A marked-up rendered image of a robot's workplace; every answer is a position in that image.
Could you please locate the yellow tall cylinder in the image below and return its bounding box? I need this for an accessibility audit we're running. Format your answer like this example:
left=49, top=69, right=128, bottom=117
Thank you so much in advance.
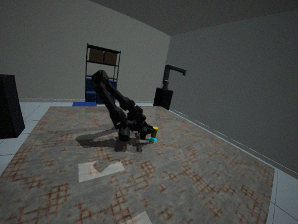
left=151, top=127, right=158, bottom=138

